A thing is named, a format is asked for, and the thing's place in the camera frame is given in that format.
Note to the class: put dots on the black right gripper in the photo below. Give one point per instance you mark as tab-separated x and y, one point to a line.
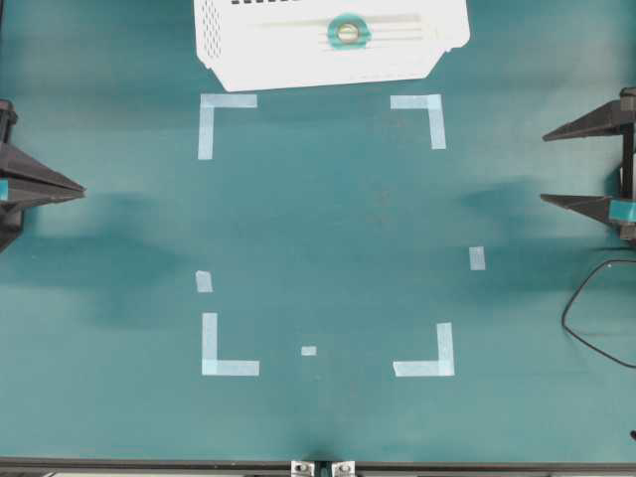
616	117

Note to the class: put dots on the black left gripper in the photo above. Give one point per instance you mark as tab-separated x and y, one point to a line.
16	164

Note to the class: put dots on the teal tape roll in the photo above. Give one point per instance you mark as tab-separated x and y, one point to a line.
348	32

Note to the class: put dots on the white plastic basket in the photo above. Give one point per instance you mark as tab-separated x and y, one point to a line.
255	45

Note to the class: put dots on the bottom tiny tape strip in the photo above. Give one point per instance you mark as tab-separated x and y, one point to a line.
308	351

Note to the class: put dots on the black table edge rail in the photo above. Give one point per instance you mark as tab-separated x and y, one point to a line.
362	468

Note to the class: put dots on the left metal bracket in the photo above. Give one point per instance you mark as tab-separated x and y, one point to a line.
302	468

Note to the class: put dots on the metal bracket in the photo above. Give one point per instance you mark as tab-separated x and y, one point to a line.
343	469
302	468

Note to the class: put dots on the right metal bracket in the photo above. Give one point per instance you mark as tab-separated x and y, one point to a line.
343	469

